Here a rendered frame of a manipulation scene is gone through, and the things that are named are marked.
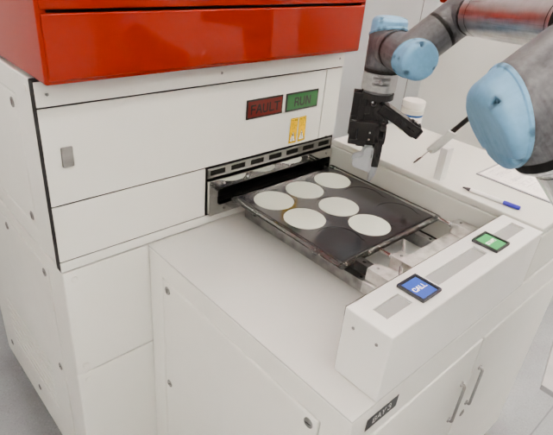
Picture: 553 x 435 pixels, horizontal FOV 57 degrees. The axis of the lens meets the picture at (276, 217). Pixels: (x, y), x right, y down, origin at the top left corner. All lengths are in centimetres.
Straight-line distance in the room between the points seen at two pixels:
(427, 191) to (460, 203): 9
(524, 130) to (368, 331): 38
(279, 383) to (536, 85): 64
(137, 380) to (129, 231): 46
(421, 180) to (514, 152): 71
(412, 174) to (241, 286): 55
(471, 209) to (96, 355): 97
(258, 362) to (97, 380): 52
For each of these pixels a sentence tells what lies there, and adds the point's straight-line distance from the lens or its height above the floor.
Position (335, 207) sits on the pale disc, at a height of 90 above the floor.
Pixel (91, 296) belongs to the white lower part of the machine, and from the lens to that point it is 122.
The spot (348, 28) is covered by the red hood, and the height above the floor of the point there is 128.
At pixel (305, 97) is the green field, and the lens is 137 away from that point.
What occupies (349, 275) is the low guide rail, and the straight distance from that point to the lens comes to 111.
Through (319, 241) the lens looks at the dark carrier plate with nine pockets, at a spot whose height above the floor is 90.
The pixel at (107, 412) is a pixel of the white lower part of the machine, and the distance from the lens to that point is 148.
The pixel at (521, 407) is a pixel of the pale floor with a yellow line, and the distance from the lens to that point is 223.
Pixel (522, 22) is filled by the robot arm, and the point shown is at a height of 139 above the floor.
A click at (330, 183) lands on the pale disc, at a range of 138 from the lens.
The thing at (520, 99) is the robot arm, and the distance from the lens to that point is 65.
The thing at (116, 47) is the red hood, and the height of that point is 128.
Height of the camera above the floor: 147
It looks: 29 degrees down
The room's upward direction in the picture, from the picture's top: 6 degrees clockwise
